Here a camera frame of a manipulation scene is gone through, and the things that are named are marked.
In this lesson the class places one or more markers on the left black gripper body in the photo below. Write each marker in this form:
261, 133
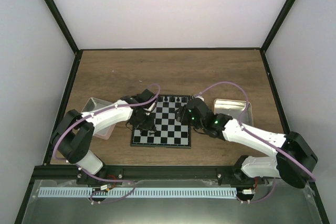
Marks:
143, 122

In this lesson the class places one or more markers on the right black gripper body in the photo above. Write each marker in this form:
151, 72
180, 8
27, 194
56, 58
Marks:
185, 119

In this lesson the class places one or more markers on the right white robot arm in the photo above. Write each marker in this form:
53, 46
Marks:
286, 156

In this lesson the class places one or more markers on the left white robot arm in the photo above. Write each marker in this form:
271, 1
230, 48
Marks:
72, 137

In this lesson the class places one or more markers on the pile of black chess pieces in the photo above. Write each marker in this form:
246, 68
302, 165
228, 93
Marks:
148, 132

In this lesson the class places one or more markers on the black and white chessboard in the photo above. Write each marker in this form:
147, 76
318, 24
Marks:
170, 133

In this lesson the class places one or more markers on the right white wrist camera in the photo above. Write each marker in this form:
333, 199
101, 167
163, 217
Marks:
198, 96

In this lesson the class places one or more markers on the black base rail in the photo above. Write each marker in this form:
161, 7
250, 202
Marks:
222, 174

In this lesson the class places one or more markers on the light blue cable duct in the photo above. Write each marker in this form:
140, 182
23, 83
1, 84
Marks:
71, 192

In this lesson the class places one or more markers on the black aluminium frame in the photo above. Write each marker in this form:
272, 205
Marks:
78, 55

